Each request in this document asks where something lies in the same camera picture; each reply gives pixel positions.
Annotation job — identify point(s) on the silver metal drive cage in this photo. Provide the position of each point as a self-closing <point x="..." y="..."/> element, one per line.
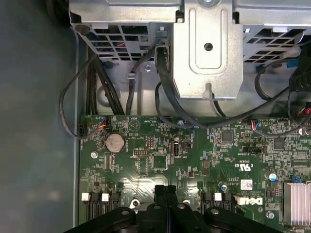
<point x="206" y="72"/>

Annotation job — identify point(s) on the silver coin battery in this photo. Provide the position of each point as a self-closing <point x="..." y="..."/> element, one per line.
<point x="114" y="142"/>

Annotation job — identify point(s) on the white clip RAM slot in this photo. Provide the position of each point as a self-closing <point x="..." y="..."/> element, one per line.
<point x="217" y="197"/>
<point x="85" y="197"/>
<point x="236" y="200"/>
<point x="105" y="197"/>

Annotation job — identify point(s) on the black open PC case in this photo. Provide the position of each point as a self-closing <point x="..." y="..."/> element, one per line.
<point x="36" y="121"/>

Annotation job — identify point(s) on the internal USB port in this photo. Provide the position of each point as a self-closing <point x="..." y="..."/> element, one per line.
<point x="175" y="149"/>

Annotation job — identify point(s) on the green motherboard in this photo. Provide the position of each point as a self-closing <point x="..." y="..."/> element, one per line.
<point x="206" y="155"/>

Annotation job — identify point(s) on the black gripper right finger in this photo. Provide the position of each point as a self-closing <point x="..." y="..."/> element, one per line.
<point x="184" y="218"/>

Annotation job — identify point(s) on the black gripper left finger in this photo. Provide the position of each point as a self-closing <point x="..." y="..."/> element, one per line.
<point x="155" y="218"/>

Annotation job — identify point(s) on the black header connector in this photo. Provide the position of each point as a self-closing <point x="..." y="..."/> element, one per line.
<point x="252" y="150"/>

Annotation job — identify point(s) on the black square chip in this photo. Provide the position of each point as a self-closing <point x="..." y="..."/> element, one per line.
<point x="227" y="136"/>

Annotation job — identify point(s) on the silver finned heatsink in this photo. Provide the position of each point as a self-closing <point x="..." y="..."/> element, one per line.
<point x="297" y="204"/>

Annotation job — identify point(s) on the white barcode sticker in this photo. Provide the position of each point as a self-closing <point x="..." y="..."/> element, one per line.
<point x="246" y="185"/>

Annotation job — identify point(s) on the blue top capacitor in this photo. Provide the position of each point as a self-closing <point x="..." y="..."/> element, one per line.
<point x="223" y="185"/>
<point x="273" y="176"/>

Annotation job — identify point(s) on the silver board screw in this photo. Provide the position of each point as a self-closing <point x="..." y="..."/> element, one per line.
<point x="270" y="214"/>
<point x="93" y="154"/>

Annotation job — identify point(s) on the black clip RAM slot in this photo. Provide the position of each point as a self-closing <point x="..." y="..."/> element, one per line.
<point x="94" y="204"/>
<point x="114" y="201"/>
<point x="227" y="200"/>
<point x="206" y="200"/>

